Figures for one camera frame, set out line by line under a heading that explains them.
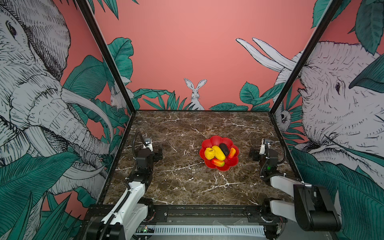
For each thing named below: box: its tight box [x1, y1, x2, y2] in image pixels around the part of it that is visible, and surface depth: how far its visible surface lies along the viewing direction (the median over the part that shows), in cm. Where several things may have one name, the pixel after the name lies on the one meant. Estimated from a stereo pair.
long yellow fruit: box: [212, 145, 226, 161], surface depth 94 cm
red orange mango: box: [228, 147, 236, 158], surface depth 95 cm
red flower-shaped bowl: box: [199, 135, 240, 172], surface depth 95 cm
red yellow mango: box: [211, 159, 225, 167], surface depth 92 cm
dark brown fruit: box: [219, 143, 230, 156], surface depth 95 cm
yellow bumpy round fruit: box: [204, 147, 215, 160], surface depth 92 cm
